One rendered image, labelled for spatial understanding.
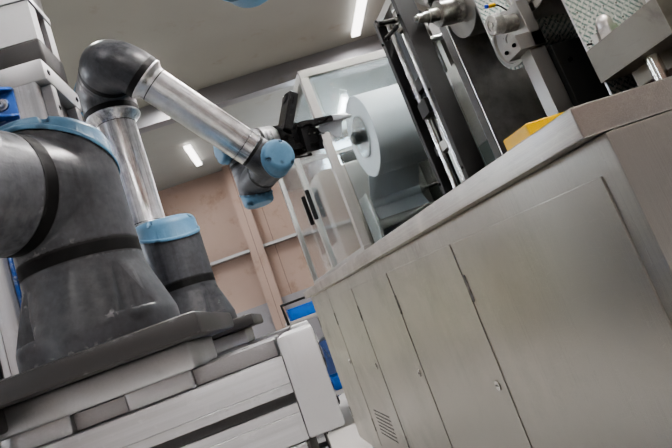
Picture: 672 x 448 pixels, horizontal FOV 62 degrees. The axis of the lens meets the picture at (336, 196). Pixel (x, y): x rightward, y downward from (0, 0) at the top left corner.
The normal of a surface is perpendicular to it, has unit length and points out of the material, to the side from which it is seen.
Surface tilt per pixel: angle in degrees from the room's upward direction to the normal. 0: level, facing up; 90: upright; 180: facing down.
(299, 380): 90
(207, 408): 90
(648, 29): 90
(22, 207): 125
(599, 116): 90
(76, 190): 106
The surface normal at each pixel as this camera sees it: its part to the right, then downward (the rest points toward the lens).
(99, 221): 0.65, -0.37
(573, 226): -0.92, 0.29
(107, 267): 0.48, -0.63
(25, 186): 0.93, -0.13
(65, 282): -0.01, -0.49
